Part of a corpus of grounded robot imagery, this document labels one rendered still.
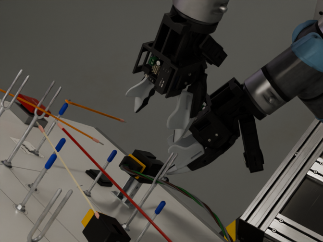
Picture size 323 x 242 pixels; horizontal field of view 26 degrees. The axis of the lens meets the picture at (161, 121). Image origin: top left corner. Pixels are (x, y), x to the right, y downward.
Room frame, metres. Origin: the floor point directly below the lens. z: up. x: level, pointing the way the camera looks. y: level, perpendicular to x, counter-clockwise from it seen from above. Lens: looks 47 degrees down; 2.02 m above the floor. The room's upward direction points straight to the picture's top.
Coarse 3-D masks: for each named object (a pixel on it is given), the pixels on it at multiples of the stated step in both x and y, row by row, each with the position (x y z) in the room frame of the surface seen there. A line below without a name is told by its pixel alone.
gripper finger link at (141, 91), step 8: (144, 80) 0.79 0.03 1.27; (136, 88) 0.78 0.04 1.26; (144, 88) 0.79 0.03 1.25; (152, 88) 0.79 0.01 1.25; (128, 96) 0.78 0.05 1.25; (136, 96) 0.79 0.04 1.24; (144, 96) 0.79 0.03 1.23; (136, 104) 0.80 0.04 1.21; (144, 104) 0.79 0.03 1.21; (136, 112) 0.79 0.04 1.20
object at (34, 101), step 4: (20, 96) 0.91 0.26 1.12; (24, 96) 0.91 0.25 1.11; (20, 100) 0.90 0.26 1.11; (28, 100) 0.90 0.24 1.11; (32, 100) 0.91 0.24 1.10; (36, 100) 0.93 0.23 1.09; (24, 104) 0.89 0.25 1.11; (28, 104) 0.89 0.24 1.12; (36, 104) 0.90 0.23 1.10; (24, 108) 0.90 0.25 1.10; (28, 108) 0.88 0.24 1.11; (32, 108) 0.88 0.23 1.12; (44, 108) 0.91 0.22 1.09; (28, 112) 0.89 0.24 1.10; (32, 112) 0.88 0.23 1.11; (40, 112) 0.89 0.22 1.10; (44, 116) 0.89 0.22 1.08; (48, 116) 0.90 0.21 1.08
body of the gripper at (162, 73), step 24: (168, 24) 0.77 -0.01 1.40; (192, 24) 0.77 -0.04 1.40; (216, 24) 0.78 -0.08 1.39; (144, 48) 0.77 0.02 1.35; (168, 48) 0.76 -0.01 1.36; (192, 48) 0.78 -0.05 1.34; (144, 72) 0.76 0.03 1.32; (168, 72) 0.74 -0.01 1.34; (192, 72) 0.75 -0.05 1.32; (168, 96) 0.72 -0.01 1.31
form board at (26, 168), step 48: (0, 144) 0.71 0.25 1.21; (48, 144) 0.82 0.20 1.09; (96, 144) 0.95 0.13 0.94; (0, 192) 0.56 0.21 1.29; (48, 192) 0.62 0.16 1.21; (96, 192) 0.70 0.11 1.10; (144, 192) 0.81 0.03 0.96; (0, 240) 0.44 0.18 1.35; (48, 240) 0.48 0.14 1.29; (144, 240) 0.61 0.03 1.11; (192, 240) 0.69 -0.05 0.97
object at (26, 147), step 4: (12, 140) 0.75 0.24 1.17; (16, 140) 0.76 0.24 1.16; (16, 144) 0.74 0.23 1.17; (24, 144) 0.76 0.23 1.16; (28, 144) 0.77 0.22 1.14; (20, 148) 0.73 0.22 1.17; (24, 148) 0.74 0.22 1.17; (28, 148) 0.75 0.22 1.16; (32, 148) 0.76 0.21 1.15; (24, 152) 0.73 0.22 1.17; (28, 152) 0.73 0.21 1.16; (40, 156) 0.74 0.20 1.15
